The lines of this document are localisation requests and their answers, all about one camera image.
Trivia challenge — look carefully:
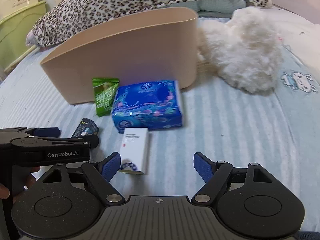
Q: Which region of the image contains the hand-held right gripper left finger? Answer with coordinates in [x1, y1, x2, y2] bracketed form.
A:
[37, 152, 125, 205]

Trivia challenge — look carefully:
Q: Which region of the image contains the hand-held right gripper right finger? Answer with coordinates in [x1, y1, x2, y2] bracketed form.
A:
[191, 152, 278, 205]

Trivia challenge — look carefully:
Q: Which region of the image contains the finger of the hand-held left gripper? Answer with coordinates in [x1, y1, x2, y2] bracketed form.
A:
[0, 127, 61, 138]
[11, 135, 100, 149]

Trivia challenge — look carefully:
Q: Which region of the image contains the small dark box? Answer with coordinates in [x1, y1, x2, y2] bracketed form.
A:
[71, 118, 100, 138]

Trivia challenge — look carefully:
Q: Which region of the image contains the white medicine box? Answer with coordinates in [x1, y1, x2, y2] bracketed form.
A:
[118, 127, 150, 175]

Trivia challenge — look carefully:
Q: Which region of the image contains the person's left hand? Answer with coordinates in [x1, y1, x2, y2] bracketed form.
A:
[0, 166, 41, 204]

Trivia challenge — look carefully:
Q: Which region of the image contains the striped light blue bedsheet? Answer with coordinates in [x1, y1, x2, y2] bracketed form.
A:
[0, 2, 320, 240]

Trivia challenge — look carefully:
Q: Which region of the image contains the green snack packet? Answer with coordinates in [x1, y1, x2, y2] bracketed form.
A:
[92, 77, 120, 117]

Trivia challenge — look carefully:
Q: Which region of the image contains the blue patterned tissue pack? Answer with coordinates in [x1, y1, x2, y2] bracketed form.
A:
[111, 80, 184, 133]

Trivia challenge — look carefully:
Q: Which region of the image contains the beige plastic bin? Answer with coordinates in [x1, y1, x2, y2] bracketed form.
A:
[40, 7, 199, 105]

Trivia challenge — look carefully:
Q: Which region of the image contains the green wooden headboard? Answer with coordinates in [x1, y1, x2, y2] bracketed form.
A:
[0, 0, 48, 74]

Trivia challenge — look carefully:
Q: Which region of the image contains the white fluffy plush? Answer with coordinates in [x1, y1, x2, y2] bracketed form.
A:
[196, 6, 284, 94]

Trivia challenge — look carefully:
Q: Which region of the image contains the leopard print blanket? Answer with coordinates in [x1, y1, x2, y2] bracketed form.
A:
[26, 0, 273, 48]

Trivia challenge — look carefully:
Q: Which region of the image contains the teal folded blanket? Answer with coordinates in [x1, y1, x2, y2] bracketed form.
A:
[167, 0, 247, 18]

